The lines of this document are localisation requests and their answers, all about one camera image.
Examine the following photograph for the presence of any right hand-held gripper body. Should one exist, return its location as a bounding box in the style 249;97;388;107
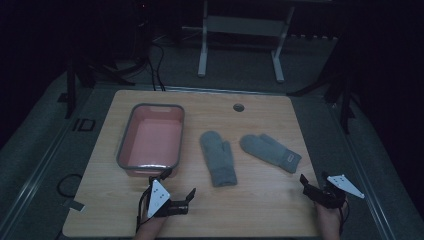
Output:
303;173;365;210

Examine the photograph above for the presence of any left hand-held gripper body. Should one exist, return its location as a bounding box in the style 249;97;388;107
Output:
141;179;190;220

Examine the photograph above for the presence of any pink basin with grey rim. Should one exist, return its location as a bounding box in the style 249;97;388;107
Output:
115;102;186;178

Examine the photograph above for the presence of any plain grey mitten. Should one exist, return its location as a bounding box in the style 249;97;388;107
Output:
199;130;238;188

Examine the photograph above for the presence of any grey mitten with label patch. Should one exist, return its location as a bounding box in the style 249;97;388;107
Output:
239;133;303;174

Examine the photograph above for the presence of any person's right hand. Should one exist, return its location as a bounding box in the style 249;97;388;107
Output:
314;199;349;240

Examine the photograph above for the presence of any person's left hand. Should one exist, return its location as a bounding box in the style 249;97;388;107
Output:
133;214;168;240

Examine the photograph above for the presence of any black tripod stand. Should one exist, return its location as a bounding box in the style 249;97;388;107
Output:
288;49;360;135
58;56;136;120

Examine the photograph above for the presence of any grey tape piece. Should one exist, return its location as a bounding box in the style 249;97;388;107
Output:
63;198;86;213

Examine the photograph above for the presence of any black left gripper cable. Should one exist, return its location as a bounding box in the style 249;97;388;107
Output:
134;185;153;234

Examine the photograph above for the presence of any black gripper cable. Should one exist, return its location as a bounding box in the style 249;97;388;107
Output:
337;199;351;236
134;185;153;234

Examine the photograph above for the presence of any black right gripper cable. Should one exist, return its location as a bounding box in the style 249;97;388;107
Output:
337;199;351;236

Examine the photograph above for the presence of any looped black cable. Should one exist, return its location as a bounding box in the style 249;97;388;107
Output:
56;173;84;198

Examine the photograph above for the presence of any black floor cable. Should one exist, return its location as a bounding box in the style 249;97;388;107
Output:
152;41;167;92
146;56;158;92

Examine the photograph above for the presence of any white metal table frame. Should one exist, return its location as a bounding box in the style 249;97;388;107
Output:
181;0;296;84

